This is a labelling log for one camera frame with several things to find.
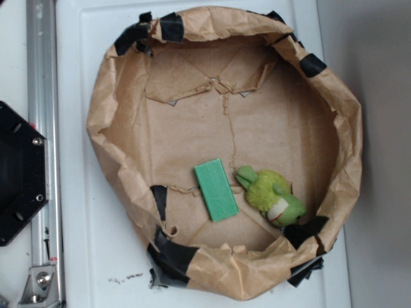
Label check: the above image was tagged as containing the green plush animal toy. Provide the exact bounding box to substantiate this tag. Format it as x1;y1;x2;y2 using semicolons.
236;166;307;228

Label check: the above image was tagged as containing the green rectangular block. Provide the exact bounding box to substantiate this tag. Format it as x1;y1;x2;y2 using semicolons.
194;158;239;222

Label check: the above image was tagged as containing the brown paper bag bin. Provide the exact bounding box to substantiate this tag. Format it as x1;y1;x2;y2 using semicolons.
87;6;363;300

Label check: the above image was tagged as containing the white tray board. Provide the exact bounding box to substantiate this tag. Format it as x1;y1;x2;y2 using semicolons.
56;1;351;307

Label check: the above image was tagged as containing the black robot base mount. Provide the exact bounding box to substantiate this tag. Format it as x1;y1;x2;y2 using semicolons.
1;101;48;247

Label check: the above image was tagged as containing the metal corner bracket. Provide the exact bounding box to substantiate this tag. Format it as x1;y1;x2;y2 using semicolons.
18;265;62;307

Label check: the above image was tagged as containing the aluminium frame rail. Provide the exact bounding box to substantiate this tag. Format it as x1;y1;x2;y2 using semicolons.
26;1;66;307

